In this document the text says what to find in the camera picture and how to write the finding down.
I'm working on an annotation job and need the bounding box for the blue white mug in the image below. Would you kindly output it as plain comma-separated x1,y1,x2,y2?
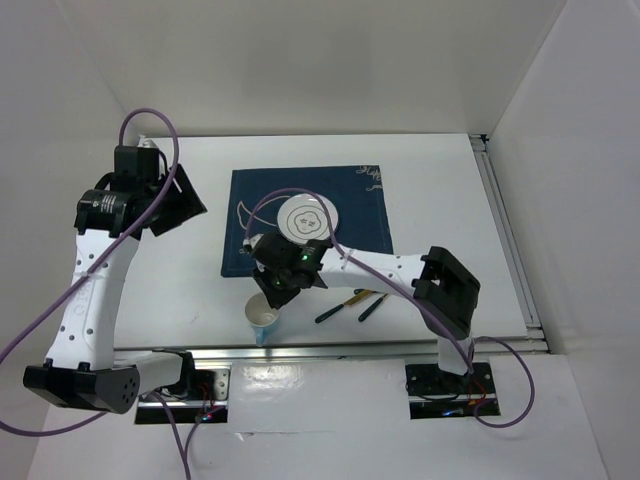
244,293,279,347

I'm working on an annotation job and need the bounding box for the white plate green rim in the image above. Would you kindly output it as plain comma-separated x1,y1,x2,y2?
277,194,339,245

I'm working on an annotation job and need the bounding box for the gold knife green handle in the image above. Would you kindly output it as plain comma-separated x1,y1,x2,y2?
314,289,372,324

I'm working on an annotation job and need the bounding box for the blue fish placemat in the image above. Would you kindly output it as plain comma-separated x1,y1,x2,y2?
221,165,393,278

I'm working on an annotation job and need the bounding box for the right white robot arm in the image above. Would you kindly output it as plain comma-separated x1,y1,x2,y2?
243,232,480,392

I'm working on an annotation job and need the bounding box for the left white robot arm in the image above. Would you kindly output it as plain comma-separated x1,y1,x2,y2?
23,141,206,414

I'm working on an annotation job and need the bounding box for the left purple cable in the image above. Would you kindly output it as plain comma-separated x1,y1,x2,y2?
0,106,194,480

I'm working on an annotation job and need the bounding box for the purple cable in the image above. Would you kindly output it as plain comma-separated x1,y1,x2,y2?
0,106,194,480
243,187,537,429

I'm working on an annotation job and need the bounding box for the gold fork green handle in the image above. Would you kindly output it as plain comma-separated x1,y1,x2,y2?
358,294,388,323

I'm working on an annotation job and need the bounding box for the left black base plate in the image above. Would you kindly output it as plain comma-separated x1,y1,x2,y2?
134,367,231,425

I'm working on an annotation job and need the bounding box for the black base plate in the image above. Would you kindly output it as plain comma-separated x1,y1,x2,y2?
134,367,231,425
405,362,500,420

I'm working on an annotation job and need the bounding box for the aluminium front rail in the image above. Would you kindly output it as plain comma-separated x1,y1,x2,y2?
116,337,550,363

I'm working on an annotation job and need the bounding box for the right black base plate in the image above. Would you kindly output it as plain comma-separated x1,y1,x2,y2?
405,362,500,420

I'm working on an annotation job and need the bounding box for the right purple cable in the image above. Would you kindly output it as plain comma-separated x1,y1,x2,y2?
243,187,537,429

